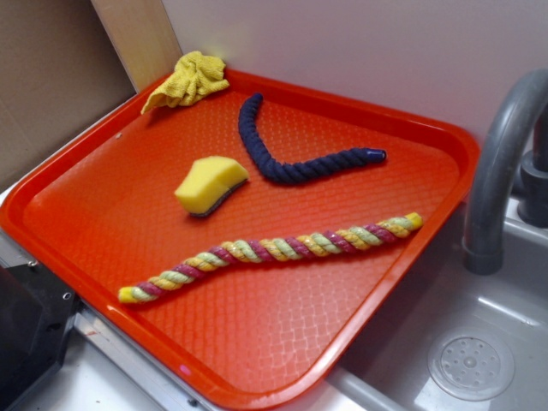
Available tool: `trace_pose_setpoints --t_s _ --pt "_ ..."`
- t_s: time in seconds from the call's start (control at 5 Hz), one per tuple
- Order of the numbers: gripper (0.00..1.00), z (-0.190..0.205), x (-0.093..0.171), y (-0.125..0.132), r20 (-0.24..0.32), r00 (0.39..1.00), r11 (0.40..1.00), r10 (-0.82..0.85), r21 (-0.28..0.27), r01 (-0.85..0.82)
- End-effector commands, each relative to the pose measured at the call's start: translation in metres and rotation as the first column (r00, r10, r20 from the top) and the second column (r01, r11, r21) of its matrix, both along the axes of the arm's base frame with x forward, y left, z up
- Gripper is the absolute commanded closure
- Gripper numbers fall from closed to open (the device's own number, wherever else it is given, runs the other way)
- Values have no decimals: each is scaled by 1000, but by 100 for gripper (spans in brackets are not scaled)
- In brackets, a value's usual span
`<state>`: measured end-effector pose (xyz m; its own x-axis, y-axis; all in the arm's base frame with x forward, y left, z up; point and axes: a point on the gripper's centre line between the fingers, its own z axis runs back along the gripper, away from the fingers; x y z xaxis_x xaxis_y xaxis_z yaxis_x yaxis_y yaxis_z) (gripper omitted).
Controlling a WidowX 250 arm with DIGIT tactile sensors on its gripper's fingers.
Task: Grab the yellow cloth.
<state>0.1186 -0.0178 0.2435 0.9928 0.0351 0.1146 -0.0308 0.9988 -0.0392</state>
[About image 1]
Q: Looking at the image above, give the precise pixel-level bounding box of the yellow cloth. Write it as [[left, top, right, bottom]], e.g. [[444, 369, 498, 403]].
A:
[[140, 51, 229, 115]]

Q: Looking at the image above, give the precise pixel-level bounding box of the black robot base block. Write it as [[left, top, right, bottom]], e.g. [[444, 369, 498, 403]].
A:
[[1, 263, 79, 410]]

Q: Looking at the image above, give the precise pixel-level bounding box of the orange plastic tray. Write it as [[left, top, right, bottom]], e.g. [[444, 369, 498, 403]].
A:
[[1, 70, 480, 410]]

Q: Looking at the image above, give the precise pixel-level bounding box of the yellow sponge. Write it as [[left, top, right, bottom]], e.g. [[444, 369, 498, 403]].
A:
[[175, 156, 249, 217]]

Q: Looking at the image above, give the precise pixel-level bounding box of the grey faucet spout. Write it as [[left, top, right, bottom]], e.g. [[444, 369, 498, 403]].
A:
[[462, 68, 547, 275]]

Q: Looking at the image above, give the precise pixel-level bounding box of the light wooden board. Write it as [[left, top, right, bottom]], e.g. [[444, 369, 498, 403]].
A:
[[92, 0, 182, 92]]

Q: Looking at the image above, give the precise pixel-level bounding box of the grey toy sink basin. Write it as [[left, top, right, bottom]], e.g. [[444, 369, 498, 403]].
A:
[[328, 199, 547, 410]]

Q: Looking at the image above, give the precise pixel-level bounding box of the sink drain strainer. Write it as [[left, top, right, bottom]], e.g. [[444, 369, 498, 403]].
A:
[[427, 327, 515, 402]]

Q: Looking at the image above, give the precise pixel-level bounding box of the brown cardboard panel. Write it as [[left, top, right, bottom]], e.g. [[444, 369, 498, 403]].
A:
[[1, 1, 134, 189]]

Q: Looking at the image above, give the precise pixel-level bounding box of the dark blue rope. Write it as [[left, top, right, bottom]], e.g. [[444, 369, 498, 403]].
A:
[[237, 92, 388, 186]]

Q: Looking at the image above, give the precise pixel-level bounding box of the multicolour twisted rope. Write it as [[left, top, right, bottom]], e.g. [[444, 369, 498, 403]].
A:
[[117, 211, 424, 305]]

